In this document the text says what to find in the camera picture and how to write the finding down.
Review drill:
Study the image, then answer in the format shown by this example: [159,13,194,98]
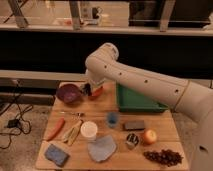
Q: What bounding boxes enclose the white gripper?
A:
[85,70,105,88]

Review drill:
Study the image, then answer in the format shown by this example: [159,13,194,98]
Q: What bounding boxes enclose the black dish brush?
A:
[80,83,92,96]

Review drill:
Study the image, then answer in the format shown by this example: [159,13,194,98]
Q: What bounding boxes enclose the red bowl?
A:
[88,86,104,100]

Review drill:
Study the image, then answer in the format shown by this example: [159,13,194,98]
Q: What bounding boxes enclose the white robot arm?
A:
[85,43,213,171]

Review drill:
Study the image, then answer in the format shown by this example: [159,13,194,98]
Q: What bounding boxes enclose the purple bowl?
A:
[56,83,82,104]

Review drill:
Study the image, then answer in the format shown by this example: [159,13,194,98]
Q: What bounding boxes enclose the small metal utensil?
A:
[60,111,84,117]

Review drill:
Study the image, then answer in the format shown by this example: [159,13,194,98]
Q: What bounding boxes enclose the green plastic tray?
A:
[116,84,168,113]

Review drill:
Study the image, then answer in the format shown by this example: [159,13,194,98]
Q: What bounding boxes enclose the blue cup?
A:
[106,112,119,128]

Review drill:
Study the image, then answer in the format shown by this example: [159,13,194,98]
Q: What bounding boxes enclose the white cup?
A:
[80,121,98,141]

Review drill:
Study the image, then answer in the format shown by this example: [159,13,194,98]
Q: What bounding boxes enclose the wooden board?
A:
[36,82,189,171]

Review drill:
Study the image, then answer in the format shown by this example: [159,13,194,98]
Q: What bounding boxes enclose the orange carrot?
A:
[46,118,65,141]

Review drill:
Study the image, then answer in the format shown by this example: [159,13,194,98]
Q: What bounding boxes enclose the dark grey sponge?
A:
[123,121,145,131]

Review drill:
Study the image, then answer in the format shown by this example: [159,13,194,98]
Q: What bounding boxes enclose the light blue cloth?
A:
[87,135,117,162]

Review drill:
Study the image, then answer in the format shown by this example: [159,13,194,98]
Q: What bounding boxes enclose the small metal can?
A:
[126,133,139,149]

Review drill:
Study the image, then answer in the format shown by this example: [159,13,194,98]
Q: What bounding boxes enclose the red yellow apple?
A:
[142,129,157,144]

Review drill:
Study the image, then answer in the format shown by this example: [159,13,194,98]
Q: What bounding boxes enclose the blue sponge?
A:
[44,144,69,167]

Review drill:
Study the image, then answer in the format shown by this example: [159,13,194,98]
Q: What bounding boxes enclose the bunch of dark grapes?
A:
[143,149,183,167]

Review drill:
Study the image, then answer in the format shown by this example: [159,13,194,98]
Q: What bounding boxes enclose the black cables on floor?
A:
[0,79,34,150]

